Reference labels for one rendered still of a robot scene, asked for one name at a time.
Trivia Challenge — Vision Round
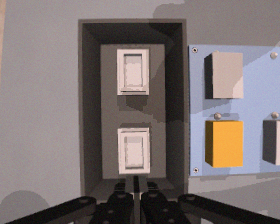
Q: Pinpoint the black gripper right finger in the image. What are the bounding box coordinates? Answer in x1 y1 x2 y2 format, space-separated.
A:
136 175 280 224

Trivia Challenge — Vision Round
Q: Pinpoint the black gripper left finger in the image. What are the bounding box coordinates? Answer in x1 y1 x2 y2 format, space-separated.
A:
5 176 137 224

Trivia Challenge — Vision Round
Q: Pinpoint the orange rectangular block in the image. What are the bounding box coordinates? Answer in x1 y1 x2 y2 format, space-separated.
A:
205 120 243 168

